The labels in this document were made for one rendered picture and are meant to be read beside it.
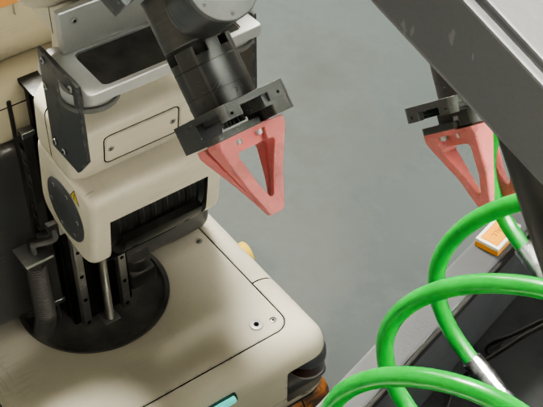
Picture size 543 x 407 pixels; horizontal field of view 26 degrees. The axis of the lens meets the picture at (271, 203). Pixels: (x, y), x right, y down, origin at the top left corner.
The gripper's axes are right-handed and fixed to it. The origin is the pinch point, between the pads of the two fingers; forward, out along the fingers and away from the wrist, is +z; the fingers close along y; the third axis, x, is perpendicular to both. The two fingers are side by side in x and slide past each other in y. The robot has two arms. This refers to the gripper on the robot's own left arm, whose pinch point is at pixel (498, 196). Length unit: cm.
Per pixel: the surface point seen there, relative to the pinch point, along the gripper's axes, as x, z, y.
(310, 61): 185, -30, 112
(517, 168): -40, -5, -34
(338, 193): 154, 5, 89
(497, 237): 25.2, 7.1, 20.8
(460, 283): -12.4, 3.6, -16.2
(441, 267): -1.5, 3.9, -8.8
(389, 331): -2.9, 6.9, -16.2
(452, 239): -4.5, 1.6, -9.5
